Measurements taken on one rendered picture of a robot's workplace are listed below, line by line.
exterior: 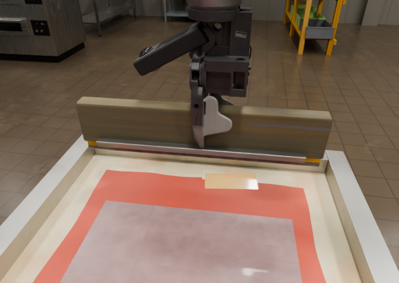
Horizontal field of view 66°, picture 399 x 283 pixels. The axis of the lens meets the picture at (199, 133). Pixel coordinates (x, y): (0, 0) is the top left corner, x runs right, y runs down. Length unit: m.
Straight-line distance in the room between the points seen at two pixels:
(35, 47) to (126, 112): 4.33
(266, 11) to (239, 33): 6.86
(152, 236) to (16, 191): 1.87
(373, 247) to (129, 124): 0.42
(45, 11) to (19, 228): 4.11
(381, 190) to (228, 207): 1.85
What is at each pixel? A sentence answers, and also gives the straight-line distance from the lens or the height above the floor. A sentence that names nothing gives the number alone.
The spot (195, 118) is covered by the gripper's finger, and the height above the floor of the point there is 1.15.
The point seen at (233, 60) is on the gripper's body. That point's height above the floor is 1.23.
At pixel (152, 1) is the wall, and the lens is 7.66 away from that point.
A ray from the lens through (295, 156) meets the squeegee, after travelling 0.51.
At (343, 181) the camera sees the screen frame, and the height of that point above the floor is 0.99.
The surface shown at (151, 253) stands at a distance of 0.51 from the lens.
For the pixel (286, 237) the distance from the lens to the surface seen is 0.55.
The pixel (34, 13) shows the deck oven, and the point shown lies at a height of 0.64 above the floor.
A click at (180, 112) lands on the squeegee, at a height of 1.14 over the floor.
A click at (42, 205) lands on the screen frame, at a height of 0.99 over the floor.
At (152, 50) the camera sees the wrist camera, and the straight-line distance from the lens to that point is 0.46.
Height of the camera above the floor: 1.36
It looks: 31 degrees down
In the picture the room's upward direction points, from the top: straight up
